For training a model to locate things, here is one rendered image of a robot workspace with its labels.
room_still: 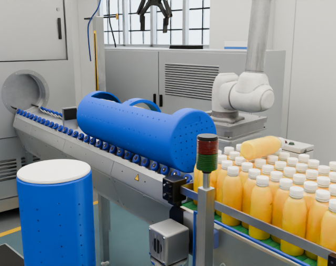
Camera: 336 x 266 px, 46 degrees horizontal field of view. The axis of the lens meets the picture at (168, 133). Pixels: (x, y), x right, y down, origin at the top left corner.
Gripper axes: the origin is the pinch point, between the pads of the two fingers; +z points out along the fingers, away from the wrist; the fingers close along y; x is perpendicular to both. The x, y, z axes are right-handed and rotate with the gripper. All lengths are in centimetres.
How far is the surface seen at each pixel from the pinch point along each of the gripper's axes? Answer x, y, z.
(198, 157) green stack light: -68, 68, 26
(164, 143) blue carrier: -31, 30, 43
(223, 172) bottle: -42, 64, 42
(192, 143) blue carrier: -19, 37, 44
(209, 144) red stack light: -67, 70, 22
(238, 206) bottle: -47, 73, 50
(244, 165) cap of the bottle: -39, 71, 38
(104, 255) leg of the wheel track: 6, -42, 156
